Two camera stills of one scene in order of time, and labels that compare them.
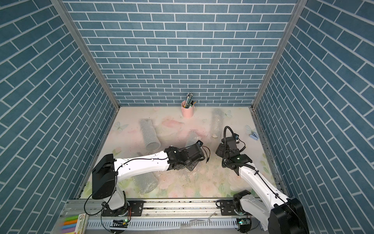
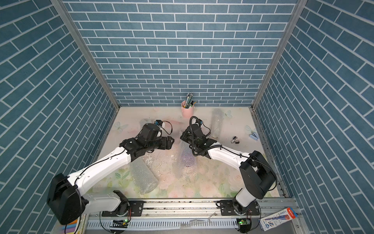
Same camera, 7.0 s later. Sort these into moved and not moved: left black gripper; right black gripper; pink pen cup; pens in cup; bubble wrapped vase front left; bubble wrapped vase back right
Moved: right black gripper; left black gripper
Not moved: pink pen cup; pens in cup; bubble wrapped vase front left; bubble wrapped vase back right
